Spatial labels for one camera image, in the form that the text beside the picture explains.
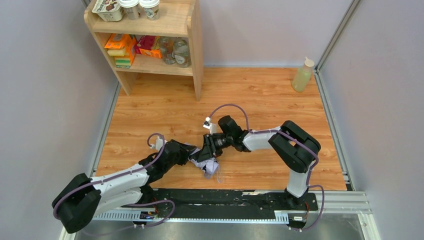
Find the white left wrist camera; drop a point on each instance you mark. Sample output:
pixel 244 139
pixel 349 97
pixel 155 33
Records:
pixel 159 143

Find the labelled glass jar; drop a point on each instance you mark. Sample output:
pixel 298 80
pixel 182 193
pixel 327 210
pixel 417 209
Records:
pixel 181 52

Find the green liquid squeeze bottle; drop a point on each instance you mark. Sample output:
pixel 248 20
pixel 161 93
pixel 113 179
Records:
pixel 303 75

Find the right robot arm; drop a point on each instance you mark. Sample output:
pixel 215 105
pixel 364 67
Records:
pixel 298 149

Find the orange snack box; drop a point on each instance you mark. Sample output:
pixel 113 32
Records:
pixel 118 41

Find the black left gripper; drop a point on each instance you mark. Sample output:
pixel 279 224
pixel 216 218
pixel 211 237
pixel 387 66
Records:
pixel 185 153

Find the white lidded cup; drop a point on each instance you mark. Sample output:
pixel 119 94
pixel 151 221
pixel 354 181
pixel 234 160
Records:
pixel 151 8

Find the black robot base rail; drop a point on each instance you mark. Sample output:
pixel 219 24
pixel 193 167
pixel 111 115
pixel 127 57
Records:
pixel 226 204

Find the chocolate yogurt tub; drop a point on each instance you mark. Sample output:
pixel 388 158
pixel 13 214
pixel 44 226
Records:
pixel 108 10

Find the red snack package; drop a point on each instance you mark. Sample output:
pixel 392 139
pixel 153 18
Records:
pixel 148 45

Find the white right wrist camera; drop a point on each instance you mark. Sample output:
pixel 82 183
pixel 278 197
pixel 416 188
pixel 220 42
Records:
pixel 212 127

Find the clear glass jar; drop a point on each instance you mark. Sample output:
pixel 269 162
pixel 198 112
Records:
pixel 167 49

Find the yellow green sponge stack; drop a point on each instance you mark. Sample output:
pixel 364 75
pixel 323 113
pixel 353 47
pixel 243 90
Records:
pixel 123 57

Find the wooden shelf unit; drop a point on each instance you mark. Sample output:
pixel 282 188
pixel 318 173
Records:
pixel 177 19

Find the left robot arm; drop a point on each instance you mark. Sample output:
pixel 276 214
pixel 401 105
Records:
pixel 86 197

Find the lavender folding umbrella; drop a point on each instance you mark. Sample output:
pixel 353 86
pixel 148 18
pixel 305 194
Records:
pixel 210 167

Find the white yogurt cup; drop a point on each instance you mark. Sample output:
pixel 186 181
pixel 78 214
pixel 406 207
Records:
pixel 131 8

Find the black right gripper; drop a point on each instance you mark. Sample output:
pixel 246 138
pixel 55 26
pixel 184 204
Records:
pixel 209 145

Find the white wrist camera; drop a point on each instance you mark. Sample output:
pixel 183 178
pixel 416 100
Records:
pixel 159 143
pixel 212 127

